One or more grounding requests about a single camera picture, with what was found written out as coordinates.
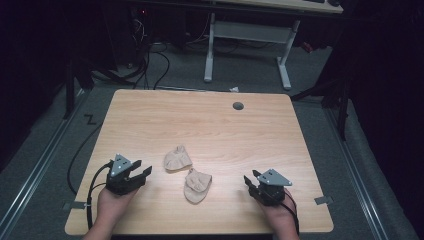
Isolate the bundle of black cables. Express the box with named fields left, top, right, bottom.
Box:
left=89, top=9, right=214, bottom=91

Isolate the beige sock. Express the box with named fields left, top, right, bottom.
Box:
left=183, top=167, right=213, bottom=205
left=162, top=144, right=194, bottom=172

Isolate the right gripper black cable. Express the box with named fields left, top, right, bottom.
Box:
left=279, top=190, right=300, bottom=234

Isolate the black metal stand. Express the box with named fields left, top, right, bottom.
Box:
left=62, top=58, right=96, bottom=120
left=290, top=78, right=352, bottom=142

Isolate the grey tape strip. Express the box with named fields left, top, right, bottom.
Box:
left=314, top=195, right=334, bottom=206
left=62, top=200, right=88, bottom=212

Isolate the black floor cable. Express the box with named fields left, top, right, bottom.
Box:
left=66, top=122, right=104, bottom=196

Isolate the person's right hand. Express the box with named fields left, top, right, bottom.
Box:
left=256, top=188, right=299, bottom=235

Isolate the person's left hand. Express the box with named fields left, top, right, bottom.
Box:
left=96, top=186, right=140, bottom=231

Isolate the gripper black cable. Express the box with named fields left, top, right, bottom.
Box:
left=279, top=190, right=300, bottom=234
left=85, top=161, right=115, bottom=231

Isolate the white frame desk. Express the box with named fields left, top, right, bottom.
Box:
left=131, top=0, right=344, bottom=91

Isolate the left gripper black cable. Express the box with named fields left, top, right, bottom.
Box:
left=85, top=161, right=115, bottom=231

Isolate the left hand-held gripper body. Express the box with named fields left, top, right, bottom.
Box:
left=105, top=153, right=148, bottom=196

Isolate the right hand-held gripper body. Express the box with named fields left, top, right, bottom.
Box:
left=250, top=168, right=293, bottom=207

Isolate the metal floor rail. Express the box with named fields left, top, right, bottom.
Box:
left=0, top=87, right=92, bottom=234
left=324, top=106, right=391, bottom=240

